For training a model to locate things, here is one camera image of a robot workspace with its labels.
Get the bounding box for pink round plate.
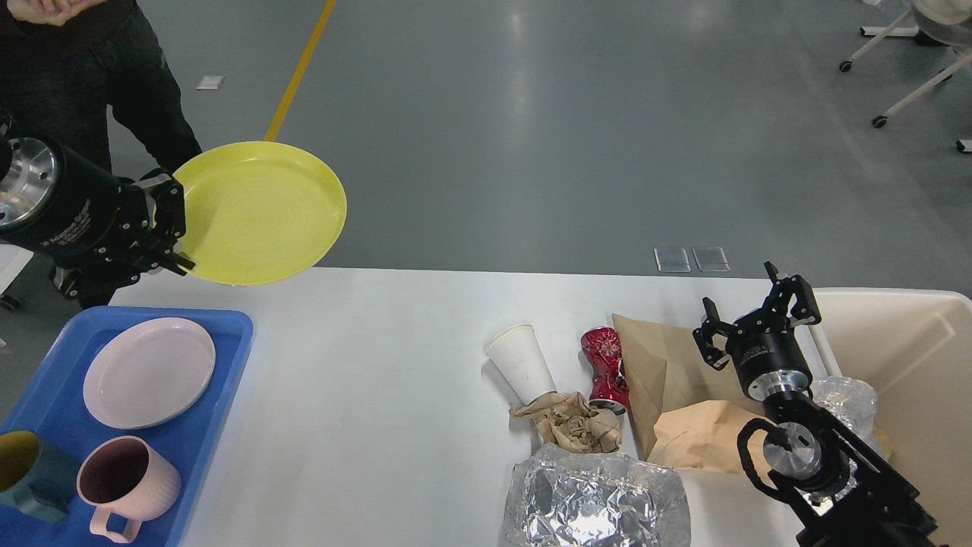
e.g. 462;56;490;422
83;316;216;430

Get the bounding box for crushed red can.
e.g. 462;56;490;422
580;327;630;416

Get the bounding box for blue plastic tray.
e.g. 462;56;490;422
2;307;254;546

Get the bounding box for beige plastic bin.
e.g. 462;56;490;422
808;289;972;547

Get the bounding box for white side table corner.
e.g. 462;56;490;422
1;243;33;311

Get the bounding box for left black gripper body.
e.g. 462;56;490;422
1;136;149;260

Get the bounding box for crumpled brown paper ball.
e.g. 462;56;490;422
510;391;622;454

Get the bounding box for crumpled tan paper bag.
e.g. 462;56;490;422
647;400;758;477

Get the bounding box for white rolling stand legs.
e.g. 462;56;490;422
836;1;970;131

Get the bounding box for white paper cup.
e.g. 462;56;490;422
485;324;557;404

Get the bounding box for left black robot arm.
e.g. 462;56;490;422
1;113;195;300

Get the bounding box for pink ribbed mug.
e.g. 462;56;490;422
76;435;181;544

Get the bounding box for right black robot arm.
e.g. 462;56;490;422
692;262;937;546

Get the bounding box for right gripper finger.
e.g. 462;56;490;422
692;297;736;371
753;262;822;329

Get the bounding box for flat brown paper bag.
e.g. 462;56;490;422
612;314;762;460

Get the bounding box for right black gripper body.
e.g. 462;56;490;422
727;316;813;401

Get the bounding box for crumpled clear plastic wrap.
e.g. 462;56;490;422
811;376;886;457

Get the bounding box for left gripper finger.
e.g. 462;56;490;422
52;251;197;300
135;169;185;240

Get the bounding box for crumpled aluminium foil sheet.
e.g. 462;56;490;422
501;444;692;546

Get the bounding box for yellow round plate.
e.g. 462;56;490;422
174;140;348;285

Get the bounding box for dark teal mug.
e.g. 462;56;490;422
1;429;80;525

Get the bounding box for person in dark clothes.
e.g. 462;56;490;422
1;1;201;308

